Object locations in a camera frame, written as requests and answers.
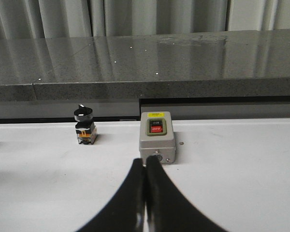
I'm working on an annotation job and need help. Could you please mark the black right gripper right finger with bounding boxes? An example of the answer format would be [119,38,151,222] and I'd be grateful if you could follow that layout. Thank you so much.
[146,156,225,232]

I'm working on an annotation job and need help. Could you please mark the black selector switch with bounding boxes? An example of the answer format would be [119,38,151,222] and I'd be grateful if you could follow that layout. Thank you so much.
[74,104,97,145]

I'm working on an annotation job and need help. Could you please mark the grey curtain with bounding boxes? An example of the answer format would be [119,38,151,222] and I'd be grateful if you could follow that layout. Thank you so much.
[0,0,290,39]

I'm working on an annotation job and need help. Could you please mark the grey on-off switch box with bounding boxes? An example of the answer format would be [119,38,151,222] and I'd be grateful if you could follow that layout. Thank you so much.
[139,111,176,164]

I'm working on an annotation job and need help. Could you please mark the grey stone counter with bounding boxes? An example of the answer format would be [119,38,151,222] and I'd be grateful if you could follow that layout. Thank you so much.
[0,29,290,123]

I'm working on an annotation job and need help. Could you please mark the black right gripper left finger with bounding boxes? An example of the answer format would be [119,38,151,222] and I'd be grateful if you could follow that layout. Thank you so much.
[79,159,145,232]

